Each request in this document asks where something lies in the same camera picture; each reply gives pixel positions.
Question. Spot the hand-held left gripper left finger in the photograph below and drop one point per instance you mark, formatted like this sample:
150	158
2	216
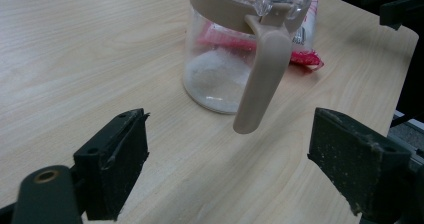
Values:
113	170

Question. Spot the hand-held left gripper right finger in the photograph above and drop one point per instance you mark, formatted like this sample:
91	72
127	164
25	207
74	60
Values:
360	160

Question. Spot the red and white plastic bag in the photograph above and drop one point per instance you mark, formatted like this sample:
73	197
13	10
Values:
308	58

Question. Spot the clear jar with beige lid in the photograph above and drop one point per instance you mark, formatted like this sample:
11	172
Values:
216	74

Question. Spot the black stand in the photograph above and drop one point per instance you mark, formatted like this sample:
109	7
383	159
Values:
403	7

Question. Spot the metal floor rail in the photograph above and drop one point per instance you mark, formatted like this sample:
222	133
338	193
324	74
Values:
411	135

